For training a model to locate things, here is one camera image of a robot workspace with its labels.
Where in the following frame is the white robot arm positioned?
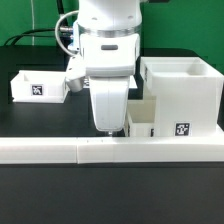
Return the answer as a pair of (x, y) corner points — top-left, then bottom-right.
(76, 0), (152, 132)

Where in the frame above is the white rear drawer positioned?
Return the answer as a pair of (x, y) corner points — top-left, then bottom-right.
(10, 70), (69, 103)

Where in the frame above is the white front drawer with knob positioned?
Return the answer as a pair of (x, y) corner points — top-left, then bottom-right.
(124, 100), (155, 137)

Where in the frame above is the white drawer cabinet box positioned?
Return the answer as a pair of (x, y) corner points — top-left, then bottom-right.
(140, 57), (224, 137)

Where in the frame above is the black cable connector box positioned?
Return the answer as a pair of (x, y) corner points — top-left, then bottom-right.
(58, 36), (71, 48)

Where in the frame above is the white marker tag plate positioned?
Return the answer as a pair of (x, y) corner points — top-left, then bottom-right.
(83, 76), (138, 89)

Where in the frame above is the black cable bundle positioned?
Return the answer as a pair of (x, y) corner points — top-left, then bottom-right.
(3, 0), (75, 47)

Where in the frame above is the white L-shaped fence wall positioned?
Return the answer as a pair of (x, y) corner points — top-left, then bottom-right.
(0, 135), (224, 164)

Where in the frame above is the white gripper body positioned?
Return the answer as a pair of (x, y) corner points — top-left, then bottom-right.
(89, 76), (130, 132)

